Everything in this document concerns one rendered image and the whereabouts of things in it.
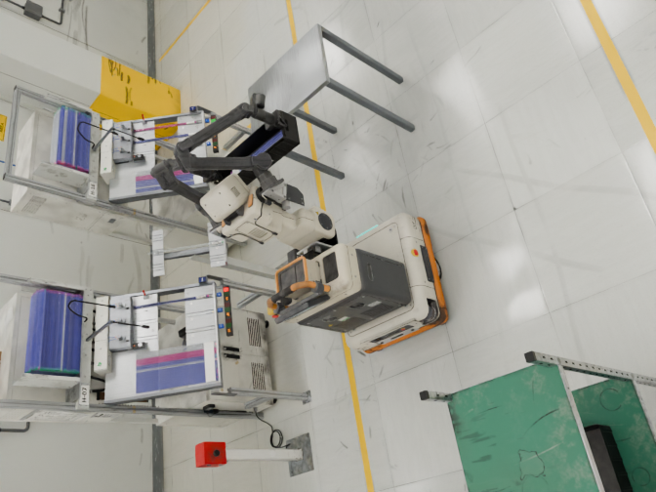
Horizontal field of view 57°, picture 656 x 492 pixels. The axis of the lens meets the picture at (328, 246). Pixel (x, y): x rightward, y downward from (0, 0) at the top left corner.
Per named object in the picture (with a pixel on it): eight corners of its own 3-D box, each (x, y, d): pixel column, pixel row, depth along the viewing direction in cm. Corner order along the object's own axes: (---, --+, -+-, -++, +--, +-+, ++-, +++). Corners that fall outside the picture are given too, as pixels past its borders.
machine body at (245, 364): (270, 314, 462) (200, 301, 422) (280, 405, 430) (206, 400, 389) (222, 343, 501) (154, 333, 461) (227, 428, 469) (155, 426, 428)
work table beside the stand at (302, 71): (415, 129, 394) (326, 80, 342) (341, 180, 437) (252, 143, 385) (402, 76, 414) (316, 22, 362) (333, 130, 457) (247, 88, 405)
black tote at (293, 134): (235, 194, 345) (219, 189, 338) (232, 169, 352) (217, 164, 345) (300, 143, 310) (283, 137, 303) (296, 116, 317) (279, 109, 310)
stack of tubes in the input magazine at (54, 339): (83, 294, 378) (38, 286, 361) (79, 373, 355) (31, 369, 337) (74, 302, 386) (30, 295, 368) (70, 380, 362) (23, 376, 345)
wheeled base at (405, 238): (453, 322, 335) (426, 315, 318) (371, 355, 374) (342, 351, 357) (429, 217, 365) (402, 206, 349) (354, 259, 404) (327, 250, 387)
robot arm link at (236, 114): (179, 161, 281) (183, 152, 271) (171, 150, 281) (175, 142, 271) (248, 117, 300) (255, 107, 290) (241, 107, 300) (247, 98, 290)
